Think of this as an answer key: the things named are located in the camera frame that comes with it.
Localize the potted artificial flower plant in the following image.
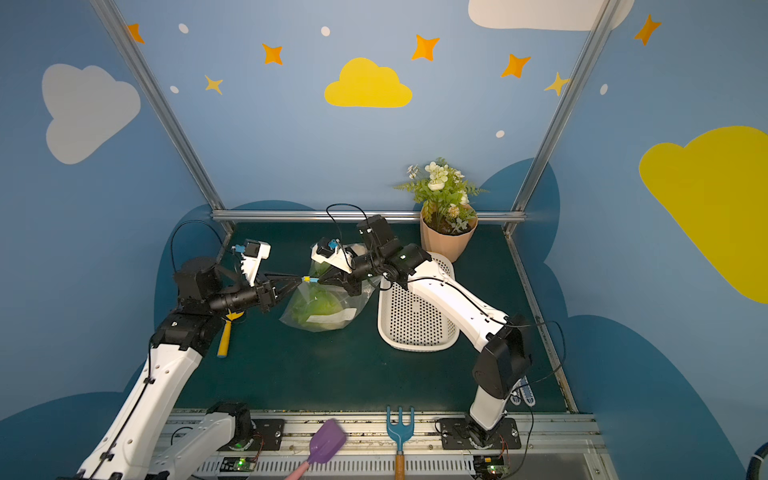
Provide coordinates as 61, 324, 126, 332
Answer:
396, 157, 483, 262

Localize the clear zip-top bag blue seal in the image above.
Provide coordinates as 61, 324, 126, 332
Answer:
280, 277, 380, 332

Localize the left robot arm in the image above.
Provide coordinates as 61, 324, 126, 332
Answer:
74, 257, 304, 479

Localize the aluminium back frame rail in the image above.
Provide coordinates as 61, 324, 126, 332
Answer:
211, 209, 527, 225

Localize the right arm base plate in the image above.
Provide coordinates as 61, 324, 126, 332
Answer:
435, 417, 522, 450

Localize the teal toy garden rake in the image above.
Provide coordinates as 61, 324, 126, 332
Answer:
386, 406, 415, 480

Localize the left circuit board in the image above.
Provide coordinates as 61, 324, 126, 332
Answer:
219, 457, 258, 474

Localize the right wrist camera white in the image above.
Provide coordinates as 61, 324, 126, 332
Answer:
311, 238, 357, 275

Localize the blue patterned glove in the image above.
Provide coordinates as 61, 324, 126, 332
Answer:
509, 376, 536, 407

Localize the white perforated plastic basket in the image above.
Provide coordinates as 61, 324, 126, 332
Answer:
377, 279, 460, 353

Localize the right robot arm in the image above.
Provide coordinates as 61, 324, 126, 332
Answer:
311, 215, 533, 435

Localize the circuit board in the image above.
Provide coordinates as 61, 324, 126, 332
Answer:
219, 457, 258, 474
473, 456, 509, 480

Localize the yellow toy spatula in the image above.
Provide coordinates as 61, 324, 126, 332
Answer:
217, 311, 244, 358

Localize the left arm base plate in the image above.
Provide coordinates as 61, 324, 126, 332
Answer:
219, 418, 285, 453

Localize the purple toy shovel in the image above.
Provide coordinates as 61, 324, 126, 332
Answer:
286, 418, 348, 480

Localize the green chinese cabbage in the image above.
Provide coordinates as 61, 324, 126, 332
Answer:
286, 284, 345, 331

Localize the right circuit board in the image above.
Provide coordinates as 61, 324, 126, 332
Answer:
473, 456, 509, 480

